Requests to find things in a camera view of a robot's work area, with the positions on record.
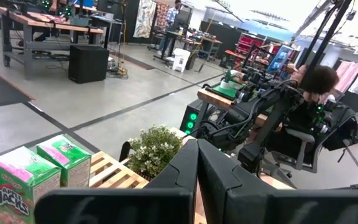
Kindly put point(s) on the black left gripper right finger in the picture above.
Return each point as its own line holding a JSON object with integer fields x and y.
{"x": 291, "y": 208}

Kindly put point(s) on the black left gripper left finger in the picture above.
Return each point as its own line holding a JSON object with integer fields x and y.
{"x": 120, "y": 208}

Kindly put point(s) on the green Apple Jacks cereal box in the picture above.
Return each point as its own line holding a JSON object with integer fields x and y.
{"x": 17, "y": 186}
{"x": 64, "y": 161}

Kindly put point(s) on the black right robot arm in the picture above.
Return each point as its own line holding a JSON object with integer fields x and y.
{"x": 270, "y": 124}

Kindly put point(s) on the wooden slatted shelf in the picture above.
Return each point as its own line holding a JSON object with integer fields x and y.
{"x": 113, "y": 174}

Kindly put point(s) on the computer tower with green fans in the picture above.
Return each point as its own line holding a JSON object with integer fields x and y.
{"x": 191, "y": 119}

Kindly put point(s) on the wooden table with green mat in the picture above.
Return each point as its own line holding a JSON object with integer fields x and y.
{"x": 225, "y": 91}

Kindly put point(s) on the bushy plant in ribbed pot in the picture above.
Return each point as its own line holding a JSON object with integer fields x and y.
{"x": 154, "y": 149}

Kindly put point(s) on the white plastic bin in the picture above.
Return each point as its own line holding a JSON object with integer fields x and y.
{"x": 180, "y": 60}

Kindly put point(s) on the red storage shelving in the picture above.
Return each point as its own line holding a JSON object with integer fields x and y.
{"x": 250, "y": 46}

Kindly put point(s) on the grey and black office chair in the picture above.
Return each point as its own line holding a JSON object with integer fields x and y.
{"x": 340, "y": 130}

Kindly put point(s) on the blue tilted monitor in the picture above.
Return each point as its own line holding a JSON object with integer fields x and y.
{"x": 280, "y": 59}

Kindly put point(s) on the person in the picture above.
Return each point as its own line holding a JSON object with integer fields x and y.
{"x": 319, "y": 81}
{"x": 169, "y": 21}

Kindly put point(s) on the hanging patterned cloth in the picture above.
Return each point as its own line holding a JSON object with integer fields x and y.
{"x": 145, "y": 18}

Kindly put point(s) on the pink hanging cloth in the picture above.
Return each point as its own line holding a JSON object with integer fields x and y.
{"x": 348, "y": 74}

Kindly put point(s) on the black box cabinet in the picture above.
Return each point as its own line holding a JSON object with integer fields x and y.
{"x": 89, "y": 63}

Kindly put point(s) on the wooden top metal workbench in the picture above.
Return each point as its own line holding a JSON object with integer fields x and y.
{"x": 73, "y": 28}

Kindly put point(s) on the black aluminium rig frame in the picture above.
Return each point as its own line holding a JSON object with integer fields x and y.
{"x": 325, "y": 40}

